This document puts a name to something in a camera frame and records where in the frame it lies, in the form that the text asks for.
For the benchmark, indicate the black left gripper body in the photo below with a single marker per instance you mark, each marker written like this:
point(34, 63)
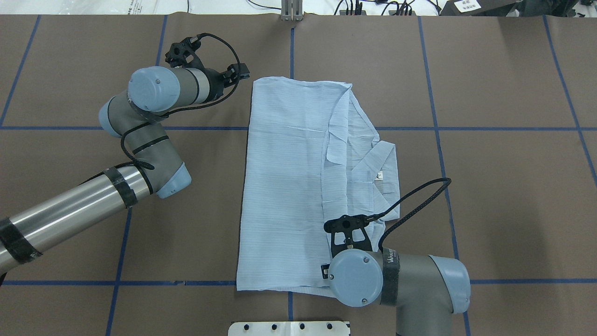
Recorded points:
point(215, 84)

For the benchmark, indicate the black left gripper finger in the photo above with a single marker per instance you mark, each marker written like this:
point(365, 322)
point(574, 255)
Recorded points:
point(234, 74)

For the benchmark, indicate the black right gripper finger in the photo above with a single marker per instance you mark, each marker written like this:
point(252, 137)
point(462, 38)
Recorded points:
point(325, 271)

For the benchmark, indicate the light blue button-up shirt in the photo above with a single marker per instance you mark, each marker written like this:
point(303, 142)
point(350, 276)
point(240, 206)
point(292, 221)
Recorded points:
point(313, 155)

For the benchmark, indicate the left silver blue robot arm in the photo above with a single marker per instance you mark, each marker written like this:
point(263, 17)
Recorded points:
point(153, 165)

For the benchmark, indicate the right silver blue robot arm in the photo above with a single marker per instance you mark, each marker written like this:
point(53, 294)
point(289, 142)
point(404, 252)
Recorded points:
point(425, 290)

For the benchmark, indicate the black laptop computer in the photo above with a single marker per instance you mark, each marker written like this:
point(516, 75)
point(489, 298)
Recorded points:
point(519, 8)

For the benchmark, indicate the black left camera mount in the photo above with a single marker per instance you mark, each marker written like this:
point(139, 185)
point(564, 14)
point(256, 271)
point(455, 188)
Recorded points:
point(183, 54)

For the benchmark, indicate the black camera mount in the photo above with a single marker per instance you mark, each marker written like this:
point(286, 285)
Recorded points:
point(348, 232)
point(183, 54)

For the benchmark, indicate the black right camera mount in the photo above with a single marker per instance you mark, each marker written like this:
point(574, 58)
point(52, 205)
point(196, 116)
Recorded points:
point(348, 232)

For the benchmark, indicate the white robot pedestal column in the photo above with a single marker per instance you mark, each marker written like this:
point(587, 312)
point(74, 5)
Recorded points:
point(290, 328)

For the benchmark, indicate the aluminium frame post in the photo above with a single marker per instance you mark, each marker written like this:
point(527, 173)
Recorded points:
point(292, 10)

